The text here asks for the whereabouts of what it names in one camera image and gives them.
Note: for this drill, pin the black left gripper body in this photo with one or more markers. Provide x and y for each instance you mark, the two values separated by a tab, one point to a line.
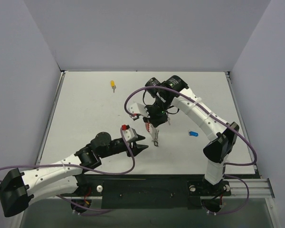
130	147

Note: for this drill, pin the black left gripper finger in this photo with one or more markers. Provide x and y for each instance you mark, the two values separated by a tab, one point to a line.
139	137
138	148

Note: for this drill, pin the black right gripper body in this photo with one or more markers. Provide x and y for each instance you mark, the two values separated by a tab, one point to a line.
155	119

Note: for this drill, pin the metal key organiser red handle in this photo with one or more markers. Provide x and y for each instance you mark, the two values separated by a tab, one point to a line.
154	133

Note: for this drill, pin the key with blue tag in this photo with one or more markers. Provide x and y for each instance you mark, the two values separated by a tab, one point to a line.
193	133

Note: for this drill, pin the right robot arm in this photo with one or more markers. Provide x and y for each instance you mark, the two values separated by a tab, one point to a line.
174	92

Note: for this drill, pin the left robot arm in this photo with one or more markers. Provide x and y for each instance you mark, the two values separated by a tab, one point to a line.
19	189

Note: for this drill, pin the key with yellow tag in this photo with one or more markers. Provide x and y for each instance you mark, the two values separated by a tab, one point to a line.
113	86

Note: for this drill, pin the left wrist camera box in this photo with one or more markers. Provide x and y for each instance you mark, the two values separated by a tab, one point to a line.
129	134

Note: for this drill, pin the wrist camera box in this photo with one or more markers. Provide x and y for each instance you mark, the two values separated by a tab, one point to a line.
137	110
129	134

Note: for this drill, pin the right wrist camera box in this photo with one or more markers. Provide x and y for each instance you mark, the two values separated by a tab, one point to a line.
137	110

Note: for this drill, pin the aluminium front rail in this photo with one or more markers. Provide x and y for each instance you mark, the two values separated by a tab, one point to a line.
258	188

